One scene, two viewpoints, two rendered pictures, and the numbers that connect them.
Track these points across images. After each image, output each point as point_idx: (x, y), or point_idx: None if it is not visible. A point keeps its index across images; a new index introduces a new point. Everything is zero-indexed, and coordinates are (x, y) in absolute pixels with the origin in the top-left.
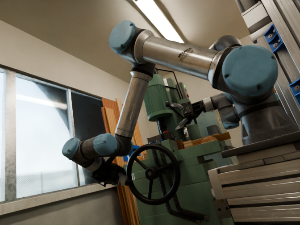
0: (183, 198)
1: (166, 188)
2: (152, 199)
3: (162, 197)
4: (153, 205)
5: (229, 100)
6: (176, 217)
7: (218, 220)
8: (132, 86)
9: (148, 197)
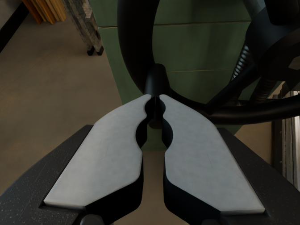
0: (241, 48)
1: (210, 19)
2: (221, 113)
3: (263, 116)
4: (155, 55)
5: None
6: (202, 77)
7: (278, 84)
8: None
9: (214, 111)
